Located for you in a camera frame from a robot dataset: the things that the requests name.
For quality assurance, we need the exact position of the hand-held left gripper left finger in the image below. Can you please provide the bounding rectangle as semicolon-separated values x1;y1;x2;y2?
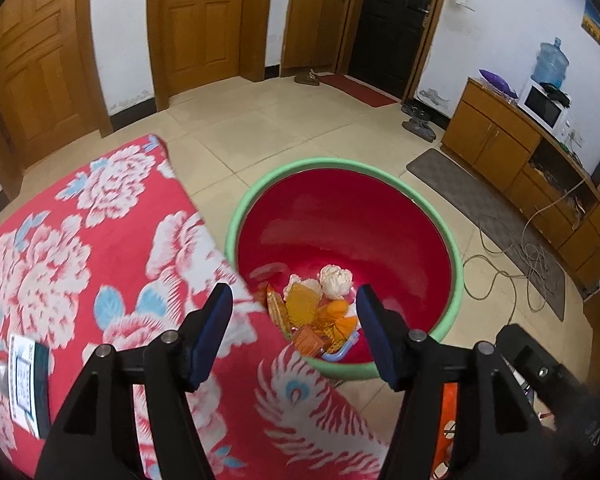
34;282;235;480

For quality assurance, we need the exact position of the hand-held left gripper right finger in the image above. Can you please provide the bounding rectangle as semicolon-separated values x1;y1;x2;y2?
355;284;560;480

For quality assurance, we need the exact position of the blue and white packet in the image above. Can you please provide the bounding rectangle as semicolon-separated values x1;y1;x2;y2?
322;332;360;364

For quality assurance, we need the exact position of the orange fruit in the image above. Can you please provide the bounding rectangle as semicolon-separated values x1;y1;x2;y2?
316;300;360;352

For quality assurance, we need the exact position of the orange cracker packet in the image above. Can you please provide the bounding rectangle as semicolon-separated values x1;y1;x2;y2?
265;284;290;334

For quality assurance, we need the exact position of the small orange box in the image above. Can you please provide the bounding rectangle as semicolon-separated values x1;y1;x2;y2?
292;325;332;359

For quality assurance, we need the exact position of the yellow foam fruit net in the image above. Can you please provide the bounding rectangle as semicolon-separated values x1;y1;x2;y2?
285;282;324;329

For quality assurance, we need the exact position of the smooth white foam fruit net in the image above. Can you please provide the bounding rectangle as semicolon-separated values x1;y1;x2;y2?
282;274;323;297

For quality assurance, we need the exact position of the green-rimmed red basin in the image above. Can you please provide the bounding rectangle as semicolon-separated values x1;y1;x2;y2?
227;157;465;381

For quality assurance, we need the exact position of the orange plastic bag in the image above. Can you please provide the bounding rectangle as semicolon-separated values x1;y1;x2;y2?
430;382;464;480

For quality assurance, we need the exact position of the red floral blanket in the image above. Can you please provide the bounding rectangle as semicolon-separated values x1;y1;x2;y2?
0;134;396;480

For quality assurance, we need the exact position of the grey floor mat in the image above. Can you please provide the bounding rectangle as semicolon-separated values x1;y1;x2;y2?
406;148;566;322

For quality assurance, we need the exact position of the silver foil packet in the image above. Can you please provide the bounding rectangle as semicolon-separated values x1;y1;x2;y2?
0;332;52;438

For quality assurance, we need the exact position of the wooden cabinet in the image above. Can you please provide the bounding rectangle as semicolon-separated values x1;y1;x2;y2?
440;77;600;291

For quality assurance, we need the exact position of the red doormat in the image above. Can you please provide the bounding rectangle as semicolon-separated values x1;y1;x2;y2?
317;73;398;108

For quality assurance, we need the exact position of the white microwave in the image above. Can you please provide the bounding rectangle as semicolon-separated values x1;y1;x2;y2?
516;79;574;139

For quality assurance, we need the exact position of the black cloth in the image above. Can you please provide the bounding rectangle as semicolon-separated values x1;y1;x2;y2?
540;82;574;109

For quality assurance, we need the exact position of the purple bag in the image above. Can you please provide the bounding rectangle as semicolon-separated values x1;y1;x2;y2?
479;68;519;99

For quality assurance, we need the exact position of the blue water bottle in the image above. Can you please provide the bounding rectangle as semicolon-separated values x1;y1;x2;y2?
532;37;570;89

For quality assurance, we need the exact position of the wooden door with metal lock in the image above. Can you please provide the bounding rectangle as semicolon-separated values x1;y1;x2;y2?
146;0;273;111

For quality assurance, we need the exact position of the black door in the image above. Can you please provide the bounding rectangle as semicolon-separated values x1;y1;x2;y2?
336;0;453;103

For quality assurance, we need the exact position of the grey floor cable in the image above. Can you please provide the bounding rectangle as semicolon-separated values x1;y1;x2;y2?
462;180;597;314

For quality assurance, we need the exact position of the low wooden wall panel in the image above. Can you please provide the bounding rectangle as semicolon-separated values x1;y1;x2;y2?
281;0;352;75

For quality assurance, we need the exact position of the wooden door with arched frame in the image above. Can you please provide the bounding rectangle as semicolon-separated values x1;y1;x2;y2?
0;0;114;201

